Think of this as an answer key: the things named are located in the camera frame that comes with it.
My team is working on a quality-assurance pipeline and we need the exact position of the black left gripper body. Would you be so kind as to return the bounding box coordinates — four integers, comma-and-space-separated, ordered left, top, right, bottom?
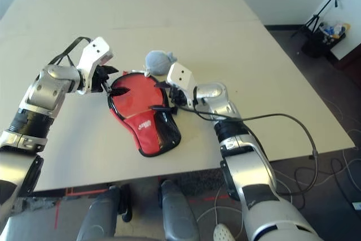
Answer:
91, 66, 112, 94

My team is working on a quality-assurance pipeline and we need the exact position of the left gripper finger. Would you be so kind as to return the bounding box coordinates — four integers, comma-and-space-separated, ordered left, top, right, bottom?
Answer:
108, 87, 131, 98
98, 65, 119, 76

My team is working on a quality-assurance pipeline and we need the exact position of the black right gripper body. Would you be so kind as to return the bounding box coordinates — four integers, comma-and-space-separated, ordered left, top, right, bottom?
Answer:
170, 87, 187, 107

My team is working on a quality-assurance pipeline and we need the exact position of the grey plush zipper charm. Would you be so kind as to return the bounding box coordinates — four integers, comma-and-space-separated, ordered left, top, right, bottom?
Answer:
132, 50, 178, 77

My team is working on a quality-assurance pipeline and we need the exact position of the red black paddle case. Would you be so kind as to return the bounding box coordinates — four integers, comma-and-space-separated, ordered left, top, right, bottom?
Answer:
107, 69, 182, 157

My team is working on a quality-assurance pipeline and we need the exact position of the speckled black rubber mat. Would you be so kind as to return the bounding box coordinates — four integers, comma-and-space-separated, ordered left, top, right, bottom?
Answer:
14, 195, 61, 212
180, 167, 226, 196

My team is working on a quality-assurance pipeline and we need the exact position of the grey robot right leg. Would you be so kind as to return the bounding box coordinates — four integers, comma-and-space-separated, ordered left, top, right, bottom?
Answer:
160, 178, 200, 241

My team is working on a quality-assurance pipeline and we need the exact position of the grey robot leg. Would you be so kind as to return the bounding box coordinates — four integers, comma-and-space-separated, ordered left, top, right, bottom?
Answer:
160, 178, 200, 241
76, 186, 133, 241

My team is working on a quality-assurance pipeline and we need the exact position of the grey robot left leg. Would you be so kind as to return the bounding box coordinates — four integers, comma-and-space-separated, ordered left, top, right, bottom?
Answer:
76, 186, 133, 241

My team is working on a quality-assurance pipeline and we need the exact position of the white perforated clog shoe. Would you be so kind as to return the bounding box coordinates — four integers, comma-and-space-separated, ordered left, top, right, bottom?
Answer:
213, 223, 235, 241

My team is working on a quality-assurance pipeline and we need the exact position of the black bin with bottles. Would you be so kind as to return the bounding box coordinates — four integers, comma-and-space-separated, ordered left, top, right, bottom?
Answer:
301, 22, 352, 59

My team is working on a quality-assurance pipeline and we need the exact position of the black tripod stand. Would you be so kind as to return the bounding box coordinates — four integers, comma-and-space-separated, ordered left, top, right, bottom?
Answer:
292, 0, 350, 38

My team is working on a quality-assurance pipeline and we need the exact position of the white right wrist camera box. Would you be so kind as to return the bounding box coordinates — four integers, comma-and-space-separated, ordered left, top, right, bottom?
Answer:
165, 63, 198, 109

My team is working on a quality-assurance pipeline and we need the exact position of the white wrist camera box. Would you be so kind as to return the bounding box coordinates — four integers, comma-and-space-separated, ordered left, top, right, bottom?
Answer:
76, 37, 115, 95
165, 63, 198, 109

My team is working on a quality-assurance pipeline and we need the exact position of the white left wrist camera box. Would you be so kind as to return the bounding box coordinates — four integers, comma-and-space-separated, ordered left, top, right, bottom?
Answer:
76, 37, 115, 95

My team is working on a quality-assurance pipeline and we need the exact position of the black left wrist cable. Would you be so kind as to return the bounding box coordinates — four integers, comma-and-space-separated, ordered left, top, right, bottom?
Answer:
47, 36, 94, 68

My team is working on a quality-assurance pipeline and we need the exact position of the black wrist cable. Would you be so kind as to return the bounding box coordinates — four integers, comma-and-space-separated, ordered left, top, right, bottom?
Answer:
47, 36, 94, 68
174, 102, 319, 196

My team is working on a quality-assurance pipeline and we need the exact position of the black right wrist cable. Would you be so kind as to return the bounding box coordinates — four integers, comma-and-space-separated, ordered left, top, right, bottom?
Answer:
174, 102, 319, 196

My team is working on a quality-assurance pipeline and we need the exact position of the white floor cable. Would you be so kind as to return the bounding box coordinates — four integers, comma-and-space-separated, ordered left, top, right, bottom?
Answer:
196, 187, 246, 241

